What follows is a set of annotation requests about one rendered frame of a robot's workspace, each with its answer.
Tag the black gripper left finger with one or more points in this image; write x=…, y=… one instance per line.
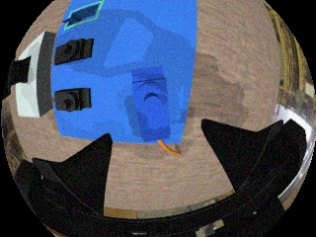
x=84, y=174

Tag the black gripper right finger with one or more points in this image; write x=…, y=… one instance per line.
x=237, y=149

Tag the blue flat platform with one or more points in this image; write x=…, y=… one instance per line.
x=97, y=46

